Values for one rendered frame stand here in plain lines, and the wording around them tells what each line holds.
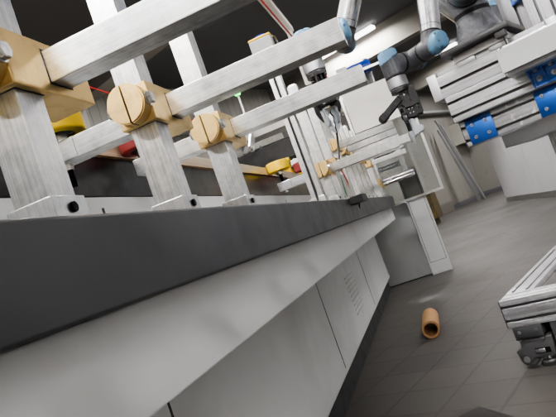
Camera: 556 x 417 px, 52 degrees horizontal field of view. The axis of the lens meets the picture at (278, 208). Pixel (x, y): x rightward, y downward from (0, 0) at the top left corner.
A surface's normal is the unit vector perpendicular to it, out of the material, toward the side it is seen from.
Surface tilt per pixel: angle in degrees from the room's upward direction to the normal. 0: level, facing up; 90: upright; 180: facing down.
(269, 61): 90
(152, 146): 90
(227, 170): 90
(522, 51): 90
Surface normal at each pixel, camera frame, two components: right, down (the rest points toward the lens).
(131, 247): 0.91, -0.34
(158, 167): -0.25, 0.03
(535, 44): -0.59, 0.16
